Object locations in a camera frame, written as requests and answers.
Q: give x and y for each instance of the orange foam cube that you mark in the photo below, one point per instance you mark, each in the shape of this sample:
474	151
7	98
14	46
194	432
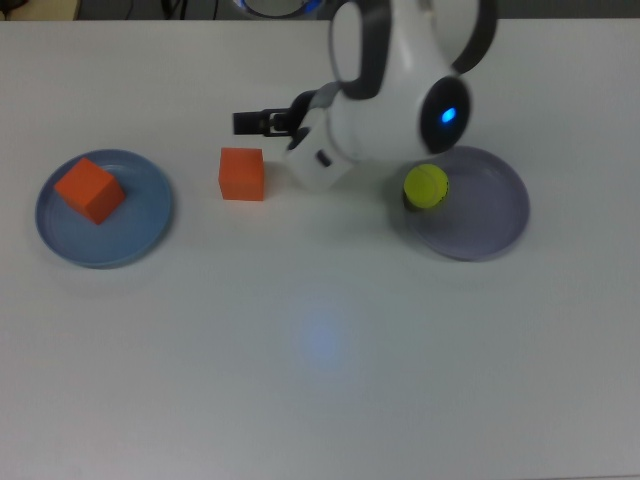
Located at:
90	192
241	174

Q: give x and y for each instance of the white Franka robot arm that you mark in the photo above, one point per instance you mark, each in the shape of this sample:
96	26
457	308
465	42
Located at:
400	75

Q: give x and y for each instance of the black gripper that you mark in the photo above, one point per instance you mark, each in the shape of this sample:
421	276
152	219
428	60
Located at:
304	107

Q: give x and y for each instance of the purple plastic plate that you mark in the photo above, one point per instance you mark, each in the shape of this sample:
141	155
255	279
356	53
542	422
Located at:
475	225

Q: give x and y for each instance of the yellow tennis ball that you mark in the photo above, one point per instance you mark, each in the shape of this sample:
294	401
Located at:
425	187

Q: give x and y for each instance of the blue plastic plate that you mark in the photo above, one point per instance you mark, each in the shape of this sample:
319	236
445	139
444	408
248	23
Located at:
132	235

